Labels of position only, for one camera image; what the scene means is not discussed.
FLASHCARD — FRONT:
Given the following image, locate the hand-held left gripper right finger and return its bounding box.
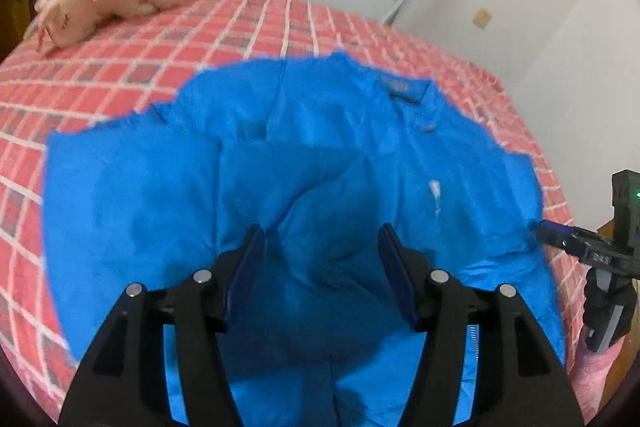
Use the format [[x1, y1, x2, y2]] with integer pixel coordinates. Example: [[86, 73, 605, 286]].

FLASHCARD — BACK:
[[377, 223, 586, 427]]

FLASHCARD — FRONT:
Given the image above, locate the person's right hand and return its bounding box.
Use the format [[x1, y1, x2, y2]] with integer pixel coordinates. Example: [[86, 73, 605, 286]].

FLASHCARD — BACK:
[[584, 268, 634, 348]]

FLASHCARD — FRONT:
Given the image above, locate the red checked bedsheet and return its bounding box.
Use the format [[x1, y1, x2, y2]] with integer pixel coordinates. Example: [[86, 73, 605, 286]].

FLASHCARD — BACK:
[[0, 0, 576, 410]]

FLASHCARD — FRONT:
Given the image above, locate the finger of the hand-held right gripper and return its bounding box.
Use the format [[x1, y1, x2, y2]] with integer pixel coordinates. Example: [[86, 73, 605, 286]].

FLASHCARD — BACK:
[[536, 219, 601, 259]]

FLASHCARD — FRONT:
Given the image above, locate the pink knitted clothing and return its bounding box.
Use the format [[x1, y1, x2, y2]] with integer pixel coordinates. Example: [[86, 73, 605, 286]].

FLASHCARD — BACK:
[[572, 337, 626, 413]]

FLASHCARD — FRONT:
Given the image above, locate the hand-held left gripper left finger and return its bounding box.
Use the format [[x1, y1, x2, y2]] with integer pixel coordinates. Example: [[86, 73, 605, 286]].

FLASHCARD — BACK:
[[59, 223, 266, 427]]

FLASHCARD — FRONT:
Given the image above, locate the blue puffer jacket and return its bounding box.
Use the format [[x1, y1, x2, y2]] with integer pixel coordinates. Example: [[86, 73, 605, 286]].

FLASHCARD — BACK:
[[42, 52, 568, 427]]

